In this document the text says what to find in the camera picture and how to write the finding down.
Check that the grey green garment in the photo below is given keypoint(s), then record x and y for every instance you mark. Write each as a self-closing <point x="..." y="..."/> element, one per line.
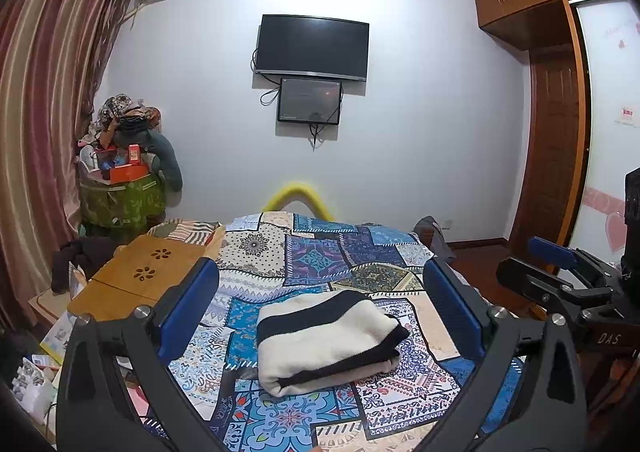
<point x="167" y="161"/>

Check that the white wall socket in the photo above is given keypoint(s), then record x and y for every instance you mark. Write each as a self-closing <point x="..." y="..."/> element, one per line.
<point x="448" y="224"/>

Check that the small black monitor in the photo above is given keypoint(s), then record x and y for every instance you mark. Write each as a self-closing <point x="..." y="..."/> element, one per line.
<point x="310" y="101"/>

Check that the dark bag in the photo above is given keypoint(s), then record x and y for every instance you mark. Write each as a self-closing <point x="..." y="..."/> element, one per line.
<point x="435" y="237"/>

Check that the pile of mixed clothes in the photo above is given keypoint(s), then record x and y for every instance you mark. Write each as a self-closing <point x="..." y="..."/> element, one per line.
<point x="120" y="111"/>

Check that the bamboo folding lap desk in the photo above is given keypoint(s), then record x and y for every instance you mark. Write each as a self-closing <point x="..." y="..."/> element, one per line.
<point x="130" y="277"/>

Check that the white and black sweater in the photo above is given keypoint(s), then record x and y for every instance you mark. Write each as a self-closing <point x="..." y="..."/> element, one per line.
<point x="325" y="342"/>

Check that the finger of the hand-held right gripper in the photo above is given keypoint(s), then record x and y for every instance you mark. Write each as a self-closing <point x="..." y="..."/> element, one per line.
<point x="530" y="282"/>
<point x="550" y="254"/>

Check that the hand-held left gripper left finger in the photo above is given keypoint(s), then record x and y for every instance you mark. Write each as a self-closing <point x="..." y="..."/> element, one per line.
<point x="187" y="312"/>

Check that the black wall television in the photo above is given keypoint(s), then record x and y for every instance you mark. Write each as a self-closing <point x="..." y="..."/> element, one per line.
<point x="312" y="46"/>

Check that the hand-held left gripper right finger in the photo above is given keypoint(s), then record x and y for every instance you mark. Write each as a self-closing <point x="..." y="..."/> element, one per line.
<point x="452" y="312"/>

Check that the dark clothes heap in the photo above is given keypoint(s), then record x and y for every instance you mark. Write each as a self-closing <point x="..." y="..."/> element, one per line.
<point x="80" y="257"/>

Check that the striped brown curtain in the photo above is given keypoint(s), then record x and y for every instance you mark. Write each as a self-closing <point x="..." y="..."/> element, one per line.
<point x="45" y="106"/>

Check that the blue patchwork patterned bedspread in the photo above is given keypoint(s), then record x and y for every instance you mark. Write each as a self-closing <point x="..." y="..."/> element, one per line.
<point x="280" y="422"/>

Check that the brown wooden door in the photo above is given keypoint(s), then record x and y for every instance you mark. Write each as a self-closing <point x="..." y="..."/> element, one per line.
<point x="550" y="156"/>

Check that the yellow foam tube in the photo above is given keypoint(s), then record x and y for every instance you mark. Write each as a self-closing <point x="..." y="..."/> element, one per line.
<point x="295" y="189"/>

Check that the orange box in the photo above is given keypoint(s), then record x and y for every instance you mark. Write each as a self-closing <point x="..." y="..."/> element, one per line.
<point x="127" y="174"/>

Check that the white paper and box clutter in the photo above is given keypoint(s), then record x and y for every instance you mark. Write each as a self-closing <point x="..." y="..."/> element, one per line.
<point x="35" y="377"/>

